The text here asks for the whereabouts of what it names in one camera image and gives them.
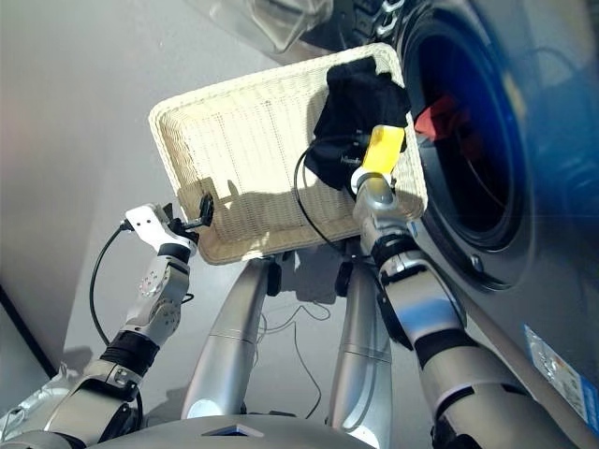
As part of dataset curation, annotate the thin grey floor wire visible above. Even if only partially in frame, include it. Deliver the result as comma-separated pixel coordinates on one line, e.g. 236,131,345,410
254,302,329,418

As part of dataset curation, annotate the yellow wrist camera mount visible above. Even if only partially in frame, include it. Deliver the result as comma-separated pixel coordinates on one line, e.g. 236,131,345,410
350,124,406,188

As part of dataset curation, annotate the pale woven basket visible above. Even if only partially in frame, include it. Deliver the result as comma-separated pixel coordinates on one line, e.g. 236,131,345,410
148,42,430,268

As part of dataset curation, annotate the black garment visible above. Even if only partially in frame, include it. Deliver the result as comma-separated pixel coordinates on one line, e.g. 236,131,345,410
303,57,413,191

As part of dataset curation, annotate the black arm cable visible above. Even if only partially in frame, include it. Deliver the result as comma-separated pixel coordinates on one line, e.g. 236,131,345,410
88,221,143,425
293,135,375,256

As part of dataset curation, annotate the black basket stand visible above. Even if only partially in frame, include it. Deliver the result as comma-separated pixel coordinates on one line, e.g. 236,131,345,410
261,250,357,298

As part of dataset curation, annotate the grey washing machine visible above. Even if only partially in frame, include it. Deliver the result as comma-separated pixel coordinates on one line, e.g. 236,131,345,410
299,0,599,449

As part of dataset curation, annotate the orange garment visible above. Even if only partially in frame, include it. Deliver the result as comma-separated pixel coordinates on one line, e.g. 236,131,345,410
413,94,472,142

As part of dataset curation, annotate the grey robot torso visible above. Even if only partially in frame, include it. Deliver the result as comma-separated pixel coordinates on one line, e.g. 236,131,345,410
83,413,375,449

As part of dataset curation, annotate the round glass washing machine door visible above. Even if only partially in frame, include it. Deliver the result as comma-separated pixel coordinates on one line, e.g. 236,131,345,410
184,0,371,55

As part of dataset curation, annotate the blue energy label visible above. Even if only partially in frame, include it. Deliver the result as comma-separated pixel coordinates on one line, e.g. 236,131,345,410
522,323,592,425

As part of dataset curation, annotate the silver robot leg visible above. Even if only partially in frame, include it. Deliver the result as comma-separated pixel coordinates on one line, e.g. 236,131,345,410
180,254,275,420
327,266,395,449

